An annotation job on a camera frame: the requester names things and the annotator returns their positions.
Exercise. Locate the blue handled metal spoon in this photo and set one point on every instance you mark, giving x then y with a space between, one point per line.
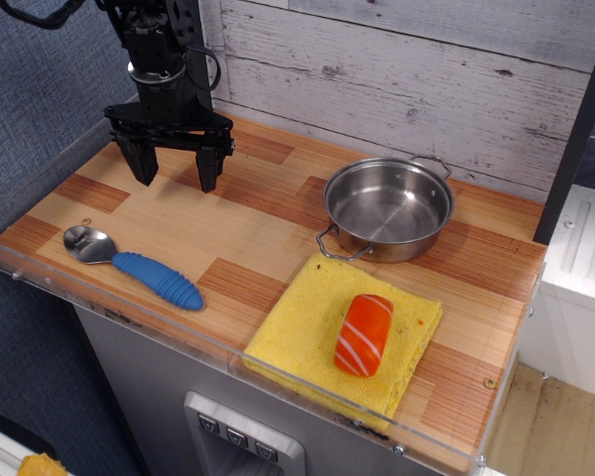
91 246

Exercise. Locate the white toy appliance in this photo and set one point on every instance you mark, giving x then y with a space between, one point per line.
558 338

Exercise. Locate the silver dispenser button panel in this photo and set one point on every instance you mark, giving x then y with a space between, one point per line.
230 443

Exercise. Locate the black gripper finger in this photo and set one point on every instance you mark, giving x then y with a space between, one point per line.
209 163
141 159

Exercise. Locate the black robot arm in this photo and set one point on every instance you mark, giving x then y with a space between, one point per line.
168 65

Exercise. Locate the clear acrylic guard rail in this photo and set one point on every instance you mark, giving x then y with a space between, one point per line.
244 244

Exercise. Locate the yellow folded cloth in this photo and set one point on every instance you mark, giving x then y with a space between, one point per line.
295 345

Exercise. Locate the orange salmon sushi toy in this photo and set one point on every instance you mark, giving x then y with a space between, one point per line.
363 335

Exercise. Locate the dark right frame post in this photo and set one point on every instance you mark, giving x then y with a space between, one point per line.
569 164

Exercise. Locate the grey toy fridge cabinet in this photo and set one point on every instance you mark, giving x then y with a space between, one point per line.
150 375

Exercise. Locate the metal pot with handles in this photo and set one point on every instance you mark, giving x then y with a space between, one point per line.
386 210

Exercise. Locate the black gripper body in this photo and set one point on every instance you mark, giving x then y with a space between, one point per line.
169 114

